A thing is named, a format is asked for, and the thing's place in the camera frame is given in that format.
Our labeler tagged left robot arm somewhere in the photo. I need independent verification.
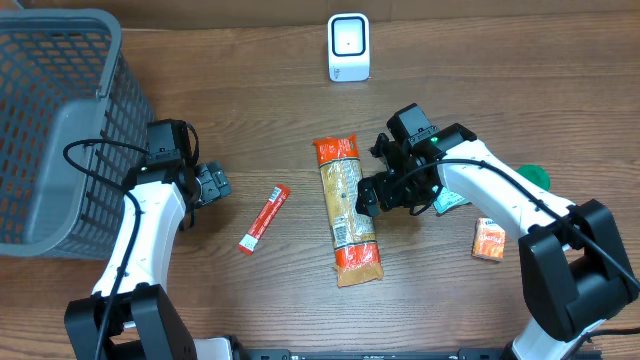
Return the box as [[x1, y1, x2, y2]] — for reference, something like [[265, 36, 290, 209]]
[[64, 119, 231, 359]]

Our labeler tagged orange kleenex tissue pack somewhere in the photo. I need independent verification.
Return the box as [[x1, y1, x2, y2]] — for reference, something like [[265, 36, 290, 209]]
[[472, 218, 506, 261]]

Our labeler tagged red stick packet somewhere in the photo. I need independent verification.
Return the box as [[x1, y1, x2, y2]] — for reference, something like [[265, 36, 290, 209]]
[[238, 184, 290, 255]]

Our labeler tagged long spaghetti pasta package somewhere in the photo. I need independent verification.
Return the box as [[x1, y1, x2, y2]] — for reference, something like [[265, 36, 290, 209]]
[[313, 135, 384, 287]]

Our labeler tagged grey plastic shopping basket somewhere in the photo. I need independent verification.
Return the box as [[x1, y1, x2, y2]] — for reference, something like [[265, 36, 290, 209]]
[[1, 9, 154, 259]]

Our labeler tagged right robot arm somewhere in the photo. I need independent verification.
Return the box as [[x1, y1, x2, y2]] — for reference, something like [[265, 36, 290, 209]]
[[355, 104, 639, 359]]

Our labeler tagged white barcode scanner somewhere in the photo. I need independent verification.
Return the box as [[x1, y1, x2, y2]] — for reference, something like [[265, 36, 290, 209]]
[[327, 12, 371, 82]]

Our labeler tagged teal wet wipes pack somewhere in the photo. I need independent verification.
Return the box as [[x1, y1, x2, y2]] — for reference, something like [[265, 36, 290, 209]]
[[433, 188, 469, 215]]

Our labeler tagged green lid jar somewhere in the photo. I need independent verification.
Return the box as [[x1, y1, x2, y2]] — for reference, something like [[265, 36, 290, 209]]
[[517, 164, 551, 191]]

